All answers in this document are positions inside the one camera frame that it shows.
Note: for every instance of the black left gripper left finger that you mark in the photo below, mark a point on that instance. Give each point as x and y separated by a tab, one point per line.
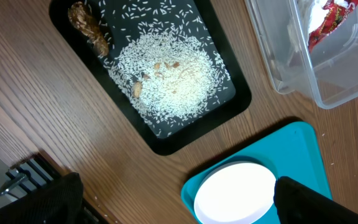
59	202

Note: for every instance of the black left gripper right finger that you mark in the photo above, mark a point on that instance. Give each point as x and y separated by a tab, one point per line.
297	203

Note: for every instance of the red snack wrapper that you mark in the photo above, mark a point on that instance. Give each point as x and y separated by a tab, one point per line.
326	18

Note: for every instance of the white tissue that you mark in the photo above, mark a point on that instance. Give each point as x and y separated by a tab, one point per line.
305	10

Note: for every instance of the black food waste tray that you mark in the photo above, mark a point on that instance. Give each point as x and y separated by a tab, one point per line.
165	139

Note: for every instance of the metal floor stand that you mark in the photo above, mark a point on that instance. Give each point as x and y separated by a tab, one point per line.
11	183

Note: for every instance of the teal plastic tray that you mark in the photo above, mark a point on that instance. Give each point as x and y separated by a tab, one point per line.
291	151

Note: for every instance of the large white plate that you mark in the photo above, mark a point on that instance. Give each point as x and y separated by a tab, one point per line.
237	192

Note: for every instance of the clear plastic bin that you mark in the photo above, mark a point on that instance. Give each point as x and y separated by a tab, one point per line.
328	74

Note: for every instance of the spilled rice pile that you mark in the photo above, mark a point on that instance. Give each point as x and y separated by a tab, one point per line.
163	59

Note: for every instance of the brown food scrap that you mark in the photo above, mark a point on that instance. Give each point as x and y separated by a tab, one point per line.
82	19

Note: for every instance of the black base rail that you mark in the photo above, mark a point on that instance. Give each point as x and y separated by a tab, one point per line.
36	172

